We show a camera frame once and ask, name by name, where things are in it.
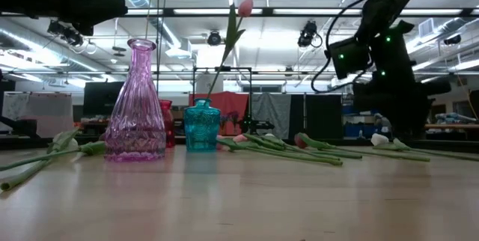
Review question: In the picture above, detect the black hanging cloth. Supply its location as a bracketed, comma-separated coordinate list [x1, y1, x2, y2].
[305, 94, 344, 140]

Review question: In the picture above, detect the white artificial tulip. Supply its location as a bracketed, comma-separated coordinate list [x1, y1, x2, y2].
[370, 132, 479, 162]
[0, 128, 82, 192]
[261, 132, 363, 159]

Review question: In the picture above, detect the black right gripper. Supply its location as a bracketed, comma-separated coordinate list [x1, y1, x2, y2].
[353, 79, 452, 141]

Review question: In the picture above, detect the black ceiling camera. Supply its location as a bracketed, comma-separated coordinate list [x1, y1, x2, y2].
[297, 19, 323, 49]
[207, 30, 222, 46]
[46, 19, 85, 47]

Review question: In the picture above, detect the red glass vase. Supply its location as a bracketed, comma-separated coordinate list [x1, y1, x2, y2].
[159, 99, 177, 149]

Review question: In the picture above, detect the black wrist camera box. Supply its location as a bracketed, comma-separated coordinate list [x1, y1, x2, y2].
[328, 37, 373, 80]

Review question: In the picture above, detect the purple glass vase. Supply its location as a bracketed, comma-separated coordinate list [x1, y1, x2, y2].
[103, 37, 168, 162]

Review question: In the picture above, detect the black metal frame stand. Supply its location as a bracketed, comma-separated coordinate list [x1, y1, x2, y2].
[192, 67, 254, 133]

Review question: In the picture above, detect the red hanging cloth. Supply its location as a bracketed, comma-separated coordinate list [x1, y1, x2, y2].
[189, 91, 250, 136]

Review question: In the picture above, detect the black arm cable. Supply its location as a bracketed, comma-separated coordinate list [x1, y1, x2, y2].
[311, 0, 379, 94]

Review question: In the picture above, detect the black monitor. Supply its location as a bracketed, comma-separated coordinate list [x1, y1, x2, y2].
[82, 81, 126, 117]

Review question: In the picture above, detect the white hanging cloth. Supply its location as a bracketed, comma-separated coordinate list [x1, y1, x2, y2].
[1, 93, 75, 138]

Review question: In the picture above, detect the grey hanging cloth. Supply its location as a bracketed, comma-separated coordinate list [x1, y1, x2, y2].
[249, 93, 292, 140]

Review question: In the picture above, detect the pink artificial tulip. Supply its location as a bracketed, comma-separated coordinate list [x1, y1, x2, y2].
[216, 134, 344, 167]
[232, 132, 341, 162]
[206, 0, 254, 100]

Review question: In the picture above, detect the teal glass vase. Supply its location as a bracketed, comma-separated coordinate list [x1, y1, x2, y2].
[183, 97, 222, 153]

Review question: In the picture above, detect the blue storage bin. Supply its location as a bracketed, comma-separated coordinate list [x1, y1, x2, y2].
[343, 123, 375, 138]

